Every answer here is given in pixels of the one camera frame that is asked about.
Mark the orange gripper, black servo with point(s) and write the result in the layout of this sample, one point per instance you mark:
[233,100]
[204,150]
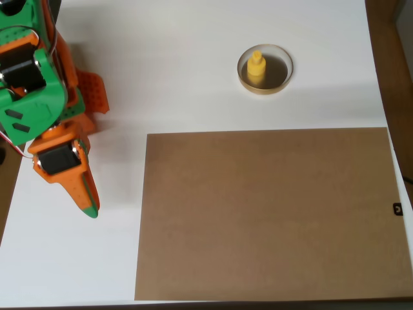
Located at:
[59,160]

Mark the small yellow bottle-shaped toy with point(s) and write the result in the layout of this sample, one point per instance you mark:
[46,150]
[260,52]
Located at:
[255,69]

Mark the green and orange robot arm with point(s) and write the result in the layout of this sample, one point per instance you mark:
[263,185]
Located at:
[32,109]

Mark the orange robot base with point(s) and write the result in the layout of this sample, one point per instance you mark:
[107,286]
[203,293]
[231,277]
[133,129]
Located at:
[93,90]

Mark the round gold-rimmed bowl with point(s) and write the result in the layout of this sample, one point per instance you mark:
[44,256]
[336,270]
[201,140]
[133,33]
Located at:
[278,72]

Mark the brown rectangular board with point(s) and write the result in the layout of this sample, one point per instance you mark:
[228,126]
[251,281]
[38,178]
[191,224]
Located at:
[258,210]

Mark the small black tag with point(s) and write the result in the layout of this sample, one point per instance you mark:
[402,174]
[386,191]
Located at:
[397,209]

